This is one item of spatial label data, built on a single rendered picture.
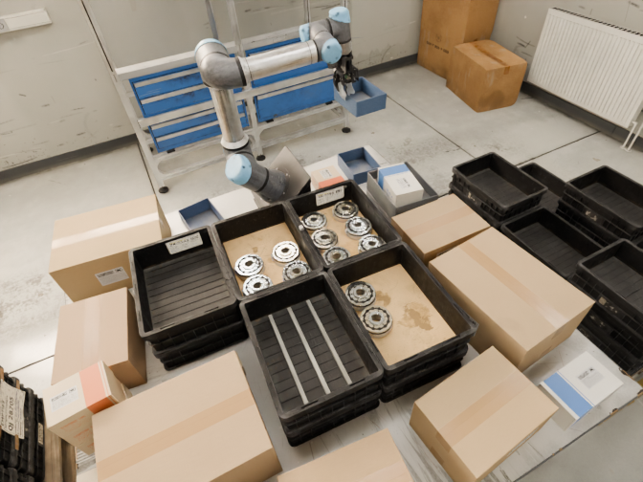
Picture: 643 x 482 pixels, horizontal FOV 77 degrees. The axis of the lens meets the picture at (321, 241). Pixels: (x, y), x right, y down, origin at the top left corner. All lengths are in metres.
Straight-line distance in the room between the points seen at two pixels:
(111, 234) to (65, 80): 2.37
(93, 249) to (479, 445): 1.43
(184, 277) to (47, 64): 2.67
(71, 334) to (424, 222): 1.29
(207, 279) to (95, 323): 0.38
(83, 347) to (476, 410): 1.17
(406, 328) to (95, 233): 1.22
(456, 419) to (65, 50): 3.59
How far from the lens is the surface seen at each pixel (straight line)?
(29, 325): 2.99
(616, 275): 2.22
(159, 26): 3.90
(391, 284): 1.43
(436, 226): 1.61
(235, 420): 1.16
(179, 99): 3.17
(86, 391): 1.33
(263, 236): 1.62
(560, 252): 2.37
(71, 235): 1.85
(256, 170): 1.72
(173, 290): 1.55
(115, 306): 1.56
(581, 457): 2.26
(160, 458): 1.19
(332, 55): 1.55
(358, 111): 1.81
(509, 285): 1.43
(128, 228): 1.76
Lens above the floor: 1.96
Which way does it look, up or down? 46 degrees down
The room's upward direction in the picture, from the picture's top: 5 degrees counter-clockwise
